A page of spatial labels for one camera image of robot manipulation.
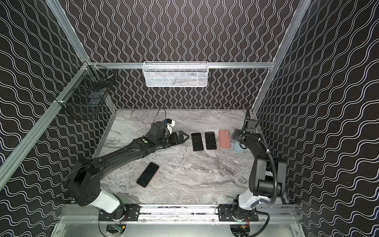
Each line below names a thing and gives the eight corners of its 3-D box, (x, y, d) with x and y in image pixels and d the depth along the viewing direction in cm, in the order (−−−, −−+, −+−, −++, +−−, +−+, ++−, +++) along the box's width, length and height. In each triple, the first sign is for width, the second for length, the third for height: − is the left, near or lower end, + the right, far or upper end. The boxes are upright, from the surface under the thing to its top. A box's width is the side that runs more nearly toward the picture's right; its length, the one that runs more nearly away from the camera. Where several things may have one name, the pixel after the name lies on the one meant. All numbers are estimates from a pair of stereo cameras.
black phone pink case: (136, 183, 86) (135, 181, 85) (151, 163, 94) (150, 161, 93) (146, 188, 84) (145, 187, 82) (160, 167, 92) (159, 166, 90)
